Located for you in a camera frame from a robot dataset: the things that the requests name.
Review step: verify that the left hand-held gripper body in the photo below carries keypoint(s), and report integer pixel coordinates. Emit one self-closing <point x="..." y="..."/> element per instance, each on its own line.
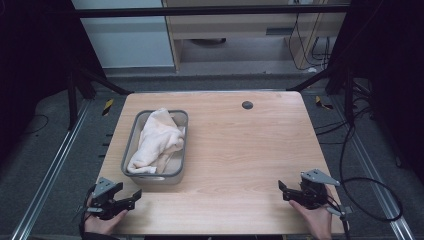
<point x="103" y="188"/>

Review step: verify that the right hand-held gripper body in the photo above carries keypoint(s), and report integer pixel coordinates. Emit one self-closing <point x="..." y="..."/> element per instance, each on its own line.
<point x="313" y="193"/>

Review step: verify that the grey plastic bin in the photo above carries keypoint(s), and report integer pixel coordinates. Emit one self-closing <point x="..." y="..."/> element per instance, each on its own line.
<point x="156" y="175"/>

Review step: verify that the white cloth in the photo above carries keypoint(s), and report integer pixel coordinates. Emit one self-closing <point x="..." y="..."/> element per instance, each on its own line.
<point x="156" y="140"/>

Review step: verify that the person's right hand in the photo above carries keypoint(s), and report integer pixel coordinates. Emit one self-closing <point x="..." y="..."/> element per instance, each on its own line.
<point x="316" y="221"/>

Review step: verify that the person's left hand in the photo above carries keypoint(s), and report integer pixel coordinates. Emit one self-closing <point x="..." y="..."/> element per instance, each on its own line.
<point x="101" y="225"/>

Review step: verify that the black yellow striped tape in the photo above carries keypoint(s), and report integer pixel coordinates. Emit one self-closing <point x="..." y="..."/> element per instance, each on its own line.
<point x="107" y="107"/>
<point x="322" y="103"/>

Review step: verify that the dark round table grommet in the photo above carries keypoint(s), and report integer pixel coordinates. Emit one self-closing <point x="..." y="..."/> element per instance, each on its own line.
<point x="247" y="105"/>

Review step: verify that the black metal stand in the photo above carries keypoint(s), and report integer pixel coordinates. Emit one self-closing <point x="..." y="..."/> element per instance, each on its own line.
<point x="336" y="80"/>
<point x="85" y="83"/>

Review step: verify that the white cabinet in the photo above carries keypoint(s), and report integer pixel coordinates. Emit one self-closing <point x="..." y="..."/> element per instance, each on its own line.
<point x="126" y="40"/>

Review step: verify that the light wooden desk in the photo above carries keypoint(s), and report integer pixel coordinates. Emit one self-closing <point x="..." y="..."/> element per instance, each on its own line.
<point x="233" y="30"/>

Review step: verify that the black horizontal bar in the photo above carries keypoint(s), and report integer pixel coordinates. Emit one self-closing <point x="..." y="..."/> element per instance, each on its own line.
<point x="206" y="11"/>

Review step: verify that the metal floor rail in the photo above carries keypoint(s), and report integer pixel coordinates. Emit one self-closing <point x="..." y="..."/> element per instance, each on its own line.
<point x="50" y="173"/>
<point x="373" y="173"/>

